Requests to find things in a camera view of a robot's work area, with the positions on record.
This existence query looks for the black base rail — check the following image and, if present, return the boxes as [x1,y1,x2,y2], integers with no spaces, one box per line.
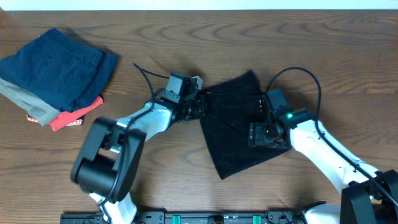
[60,210,308,224]

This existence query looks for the folded grey garment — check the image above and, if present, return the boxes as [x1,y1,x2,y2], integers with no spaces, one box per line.
[1,79,60,126]

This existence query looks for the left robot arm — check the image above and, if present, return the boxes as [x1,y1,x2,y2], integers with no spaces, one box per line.
[70,94,208,223]

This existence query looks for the black sparkly velvet skirt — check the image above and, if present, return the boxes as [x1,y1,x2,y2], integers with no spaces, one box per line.
[200,70,291,179]

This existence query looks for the folded navy blue shorts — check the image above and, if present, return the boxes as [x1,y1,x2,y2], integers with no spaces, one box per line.
[1,28,118,112]

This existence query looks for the folded red garment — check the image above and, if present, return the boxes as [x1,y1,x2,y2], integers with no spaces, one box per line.
[26,95,104,133]

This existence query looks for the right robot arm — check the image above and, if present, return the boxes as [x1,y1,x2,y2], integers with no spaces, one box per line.
[248,109,397,223]

